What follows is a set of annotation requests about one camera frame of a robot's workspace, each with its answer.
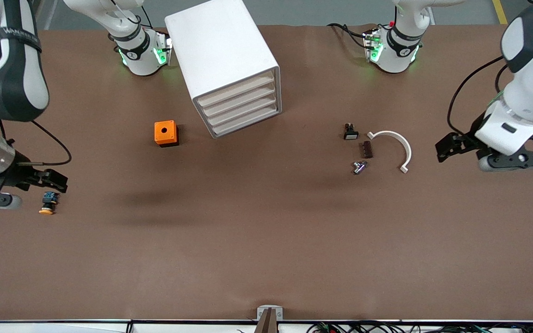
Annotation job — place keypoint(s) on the grey metal bracket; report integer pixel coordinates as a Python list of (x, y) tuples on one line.
[(261, 312)]

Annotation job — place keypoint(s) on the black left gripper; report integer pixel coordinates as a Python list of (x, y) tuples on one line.
[(469, 140)]

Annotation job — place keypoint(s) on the brown terminal block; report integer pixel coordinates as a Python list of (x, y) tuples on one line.
[(367, 150)]

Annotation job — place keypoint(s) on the brown post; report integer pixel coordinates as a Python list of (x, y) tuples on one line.
[(266, 323)]

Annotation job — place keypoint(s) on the black and white push-button switch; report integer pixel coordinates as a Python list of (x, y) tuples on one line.
[(350, 134)]

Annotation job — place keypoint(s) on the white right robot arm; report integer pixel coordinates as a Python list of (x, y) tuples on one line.
[(7, 83)]

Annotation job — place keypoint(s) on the orange capped push button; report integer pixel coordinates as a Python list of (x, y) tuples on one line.
[(48, 203)]

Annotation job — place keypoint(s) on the silver metal fitting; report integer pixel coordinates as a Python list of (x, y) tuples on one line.
[(360, 167)]

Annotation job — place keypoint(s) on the orange box with hole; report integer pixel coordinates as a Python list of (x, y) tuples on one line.
[(159, 137)]

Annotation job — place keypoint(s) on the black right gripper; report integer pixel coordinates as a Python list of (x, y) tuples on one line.
[(18, 176)]

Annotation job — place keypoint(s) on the brown table cover sheet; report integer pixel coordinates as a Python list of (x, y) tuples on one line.
[(266, 231)]

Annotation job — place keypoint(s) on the white curved plastic arc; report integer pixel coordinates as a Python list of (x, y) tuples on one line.
[(403, 142)]

